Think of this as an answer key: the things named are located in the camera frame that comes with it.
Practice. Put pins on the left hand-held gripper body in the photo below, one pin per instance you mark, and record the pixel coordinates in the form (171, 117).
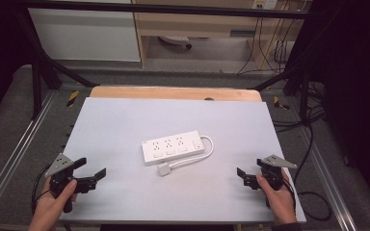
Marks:
(58, 164)

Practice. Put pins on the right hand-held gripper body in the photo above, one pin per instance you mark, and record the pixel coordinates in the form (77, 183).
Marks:
(274, 170)

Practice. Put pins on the person's right hand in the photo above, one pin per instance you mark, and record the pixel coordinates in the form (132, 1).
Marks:
(277, 202)

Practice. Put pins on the person's left hand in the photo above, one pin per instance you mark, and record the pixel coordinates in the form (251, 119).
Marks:
(51, 205)

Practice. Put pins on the yellow black tape marker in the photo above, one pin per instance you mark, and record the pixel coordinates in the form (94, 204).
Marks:
(72, 98)
(279, 103)

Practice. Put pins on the white plug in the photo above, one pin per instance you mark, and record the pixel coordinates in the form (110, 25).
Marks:
(164, 169)

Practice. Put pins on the white power strip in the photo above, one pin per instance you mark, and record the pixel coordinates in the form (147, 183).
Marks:
(172, 147)

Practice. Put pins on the wooden table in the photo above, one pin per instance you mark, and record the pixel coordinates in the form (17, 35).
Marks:
(173, 93)

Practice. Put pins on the black curtain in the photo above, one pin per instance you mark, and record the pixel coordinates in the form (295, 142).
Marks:
(356, 80)
(0, 57)

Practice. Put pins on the white cabinet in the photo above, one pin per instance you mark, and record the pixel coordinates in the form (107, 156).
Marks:
(86, 35)

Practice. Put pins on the light wooden desk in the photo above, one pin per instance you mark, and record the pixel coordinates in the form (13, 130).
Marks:
(199, 24)

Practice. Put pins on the aluminium rail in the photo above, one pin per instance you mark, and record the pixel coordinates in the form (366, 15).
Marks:
(16, 150)
(329, 183)

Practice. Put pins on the white wall socket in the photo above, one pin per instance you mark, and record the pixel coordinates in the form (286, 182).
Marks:
(264, 4)

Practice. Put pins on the black metal frame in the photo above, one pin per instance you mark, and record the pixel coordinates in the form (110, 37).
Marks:
(160, 8)

